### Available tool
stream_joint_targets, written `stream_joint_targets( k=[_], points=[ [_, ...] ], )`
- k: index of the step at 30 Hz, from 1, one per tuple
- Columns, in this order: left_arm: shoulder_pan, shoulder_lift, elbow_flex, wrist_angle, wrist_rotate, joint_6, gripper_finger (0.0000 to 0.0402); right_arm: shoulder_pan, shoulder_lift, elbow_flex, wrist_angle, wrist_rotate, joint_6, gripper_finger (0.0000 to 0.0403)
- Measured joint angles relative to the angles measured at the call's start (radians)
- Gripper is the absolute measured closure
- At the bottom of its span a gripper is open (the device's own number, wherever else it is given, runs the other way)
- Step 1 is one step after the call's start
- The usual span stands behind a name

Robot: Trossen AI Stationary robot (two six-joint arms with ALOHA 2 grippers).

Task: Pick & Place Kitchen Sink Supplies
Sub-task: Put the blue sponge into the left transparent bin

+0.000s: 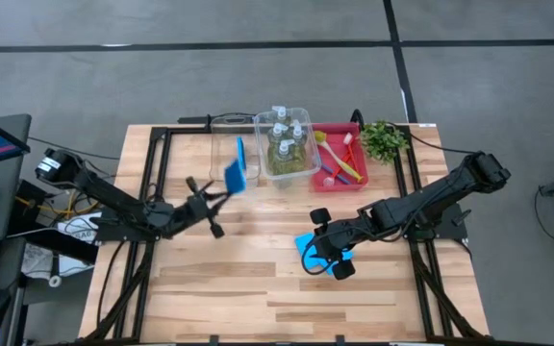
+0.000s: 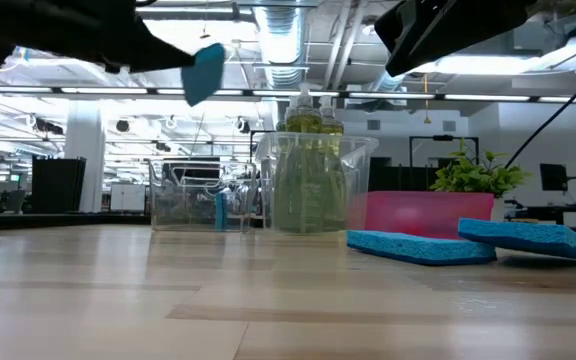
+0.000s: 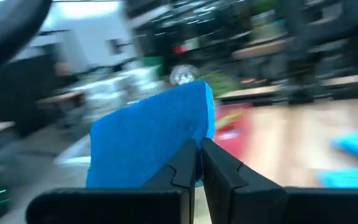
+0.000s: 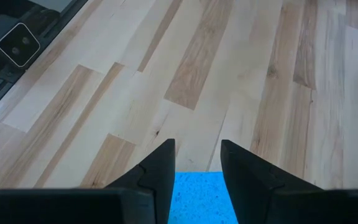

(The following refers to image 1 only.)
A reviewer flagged black cable clip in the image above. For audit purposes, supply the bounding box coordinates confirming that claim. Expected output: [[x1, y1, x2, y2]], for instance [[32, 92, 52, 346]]
[[350, 108, 365, 135]]

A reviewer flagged large clear plastic bin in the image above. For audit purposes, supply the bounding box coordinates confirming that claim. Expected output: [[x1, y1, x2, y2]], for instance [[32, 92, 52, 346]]
[[252, 107, 322, 189]]

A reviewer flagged dark grey desk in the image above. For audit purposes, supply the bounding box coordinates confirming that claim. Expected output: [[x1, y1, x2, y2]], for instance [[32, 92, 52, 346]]
[[0, 112, 33, 247]]

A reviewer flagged dark blue sponge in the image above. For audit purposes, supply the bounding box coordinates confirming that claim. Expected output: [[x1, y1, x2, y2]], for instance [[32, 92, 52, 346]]
[[236, 136, 248, 175], [222, 158, 249, 196]]

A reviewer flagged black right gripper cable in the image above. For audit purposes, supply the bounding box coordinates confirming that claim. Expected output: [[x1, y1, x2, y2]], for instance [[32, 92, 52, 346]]
[[299, 234, 339, 277]]

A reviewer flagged black aluminium table frame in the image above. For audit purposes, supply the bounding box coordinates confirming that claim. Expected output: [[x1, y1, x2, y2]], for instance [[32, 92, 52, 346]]
[[82, 122, 490, 345]]

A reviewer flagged small green potted plant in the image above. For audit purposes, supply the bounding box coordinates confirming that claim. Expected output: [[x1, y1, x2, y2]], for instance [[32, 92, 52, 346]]
[[359, 119, 412, 164]]

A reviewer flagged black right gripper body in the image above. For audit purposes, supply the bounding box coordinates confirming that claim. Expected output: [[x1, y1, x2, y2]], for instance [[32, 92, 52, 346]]
[[310, 206, 370, 283]]

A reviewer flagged white paper sheet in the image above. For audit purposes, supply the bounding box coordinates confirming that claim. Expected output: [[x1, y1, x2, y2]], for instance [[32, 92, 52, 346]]
[[20, 242, 98, 280]]

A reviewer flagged red dish brush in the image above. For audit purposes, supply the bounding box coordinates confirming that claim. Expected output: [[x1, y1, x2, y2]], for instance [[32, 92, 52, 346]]
[[341, 133, 361, 169], [322, 151, 355, 188]]

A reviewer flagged blue dish brush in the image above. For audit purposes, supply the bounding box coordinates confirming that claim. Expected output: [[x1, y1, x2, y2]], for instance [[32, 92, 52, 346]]
[[319, 162, 353, 186]]

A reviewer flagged black flat bracket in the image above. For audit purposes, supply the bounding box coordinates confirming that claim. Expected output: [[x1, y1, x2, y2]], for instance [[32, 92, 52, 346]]
[[177, 112, 259, 132]]

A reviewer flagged yellow-green dish brush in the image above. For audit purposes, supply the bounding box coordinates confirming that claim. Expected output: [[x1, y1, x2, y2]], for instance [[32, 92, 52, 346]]
[[313, 129, 365, 184]]

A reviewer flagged red plastic tray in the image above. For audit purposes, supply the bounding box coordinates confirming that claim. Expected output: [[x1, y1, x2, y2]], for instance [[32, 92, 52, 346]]
[[310, 121, 370, 193]]

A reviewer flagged light blue sponge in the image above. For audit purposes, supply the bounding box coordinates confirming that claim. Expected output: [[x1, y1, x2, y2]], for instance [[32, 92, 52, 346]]
[[313, 249, 356, 277], [294, 232, 321, 271]]

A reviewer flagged white labelled bag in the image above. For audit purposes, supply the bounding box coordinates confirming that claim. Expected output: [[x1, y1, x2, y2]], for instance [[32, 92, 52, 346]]
[[57, 210, 104, 246]]

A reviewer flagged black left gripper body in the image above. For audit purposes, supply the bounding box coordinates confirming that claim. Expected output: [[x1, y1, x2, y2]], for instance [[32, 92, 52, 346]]
[[180, 175, 227, 240]]

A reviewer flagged yellow cable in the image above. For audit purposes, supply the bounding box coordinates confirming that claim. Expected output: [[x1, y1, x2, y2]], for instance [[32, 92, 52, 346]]
[[16, 194, 100, 218]]

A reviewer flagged green soap pump bottle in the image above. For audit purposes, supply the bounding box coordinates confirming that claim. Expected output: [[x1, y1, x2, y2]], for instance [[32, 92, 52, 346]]
[[289, 119, 308, 160], [266, 122, 289, 160], [271, 105, 291, 127], [271, 138, 307, 177]]

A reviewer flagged small clear plastic bin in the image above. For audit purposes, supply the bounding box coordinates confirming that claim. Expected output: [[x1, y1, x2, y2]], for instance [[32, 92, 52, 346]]
[[208, 113, 262, 187]]

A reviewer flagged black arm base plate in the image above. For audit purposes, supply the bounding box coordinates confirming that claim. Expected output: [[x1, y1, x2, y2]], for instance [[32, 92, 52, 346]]
[[94, 210, 166, 242], [398, 201, 473, 242]]

